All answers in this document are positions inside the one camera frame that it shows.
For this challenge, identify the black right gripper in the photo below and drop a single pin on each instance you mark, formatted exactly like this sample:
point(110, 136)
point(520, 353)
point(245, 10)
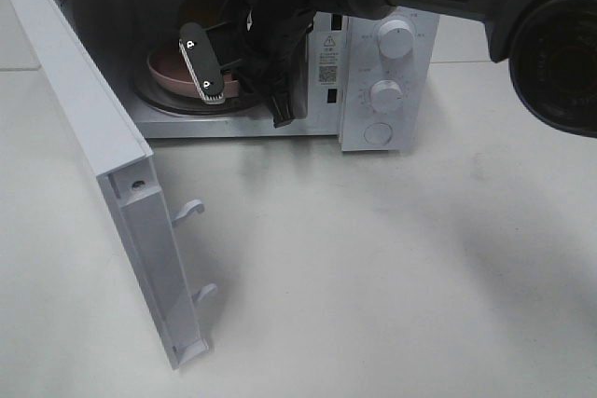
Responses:
point(258, 45)

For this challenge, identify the toy burger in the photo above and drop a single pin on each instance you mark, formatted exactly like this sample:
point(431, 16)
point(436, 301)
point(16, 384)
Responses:
point(209, 13)

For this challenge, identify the pink round plate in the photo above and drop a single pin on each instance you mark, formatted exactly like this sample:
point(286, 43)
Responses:
point(167, 67)

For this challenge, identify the round white door button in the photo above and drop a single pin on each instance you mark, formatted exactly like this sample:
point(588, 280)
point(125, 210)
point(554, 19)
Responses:
point(379, 134)

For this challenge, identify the white microwave door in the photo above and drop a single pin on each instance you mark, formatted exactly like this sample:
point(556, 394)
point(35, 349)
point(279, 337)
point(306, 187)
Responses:
point(122, 163)

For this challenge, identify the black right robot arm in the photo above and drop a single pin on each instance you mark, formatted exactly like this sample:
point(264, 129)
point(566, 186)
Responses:
point(549, 45)

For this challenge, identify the glass microwave turntable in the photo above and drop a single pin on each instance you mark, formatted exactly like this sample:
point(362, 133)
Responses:
point(171, 103)

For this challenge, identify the white microwave oven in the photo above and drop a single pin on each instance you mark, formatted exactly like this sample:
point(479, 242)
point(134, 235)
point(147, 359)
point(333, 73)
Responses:
point(358, 80)

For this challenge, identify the lower white timer knob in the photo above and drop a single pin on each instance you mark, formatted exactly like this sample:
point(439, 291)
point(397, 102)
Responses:
point(386, 96)

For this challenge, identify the upper white power knob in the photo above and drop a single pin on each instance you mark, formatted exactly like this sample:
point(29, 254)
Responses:
point(395, 39)

